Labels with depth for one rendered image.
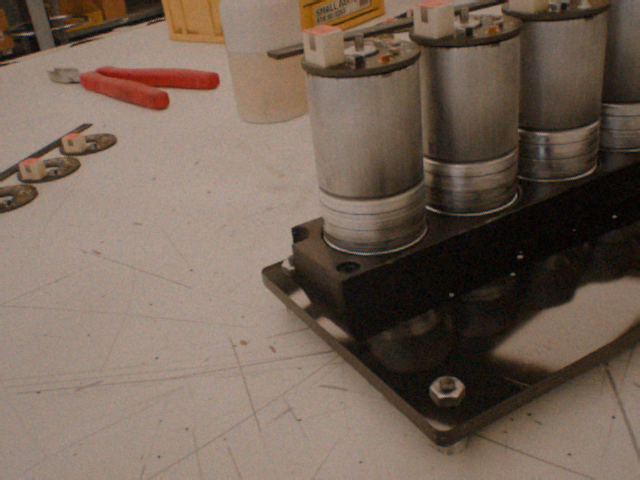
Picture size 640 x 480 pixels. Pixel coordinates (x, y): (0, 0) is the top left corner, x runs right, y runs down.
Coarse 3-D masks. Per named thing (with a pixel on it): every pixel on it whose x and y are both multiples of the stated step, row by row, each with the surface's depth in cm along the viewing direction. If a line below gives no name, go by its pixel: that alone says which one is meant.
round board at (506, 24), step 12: (480, 24) 16; (492, 24) 16; (504, 24) 16; (516, 24) 16; (408, 36) 16; (420, 36) 16; (444, 36) 15; (456, 36) 15; (468, 36) 15; (480, 36) 15; (492, 36) 15; (504, 36) 15
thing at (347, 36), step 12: (480, 0) 18; (492, 0) 18; (504, 0) 18; (456, 12) 18; (384, 24) 17; (396, 24) 17; (408, 24) 17; (348, 36) 16; (372, 36) 17; (288, 48) 16; (300, 48) 16
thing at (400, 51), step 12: (348, 48) 15; (384, 48) 15; (396, 48) 14; (408, 48) 15; (420, 48) 15; (348, 60) 14; (360, 60) 14; (372, 60) 14; (396, 60) 14; (408, 60) 14; (312, 72) 14; (324, 72) 14; (336, 72) 14; (348, 72) 14; (360, 72) 14; (372, 72) 14
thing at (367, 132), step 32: (416, 64) 14; (320, 96) 14; (352, 96) 14; (384, 96) 14; (416, 96) 15; (320, 128) 15; (352, 128) 14; (384, 128) 14; (416, 128) 15; (320, 160) 15; (352, 160) 15; (384, 160) 15; (416, 160) 15; (320, 192) 16; (352, 192) 15; (384, 192) 15; (416, 192) 15; (352, 224) 15; (384, 224) 15; (416, 224) 16
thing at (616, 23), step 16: (624, 0) 17; (608, 16) 18; (624, 16) 18; (608, 32) 18; (624, 32) 18; (608, 48) 18; (624, 48) 18; (608, 64) 18; (624, 64) 18; (608, 80) 18; (624, 80) 18; (608, 96) 19; (624, 96) 18; (608, 112) 19; (624, 112) 19; (608, 128) 19; (624, 128) 19; (608, 144) 19; (624, 144) 19
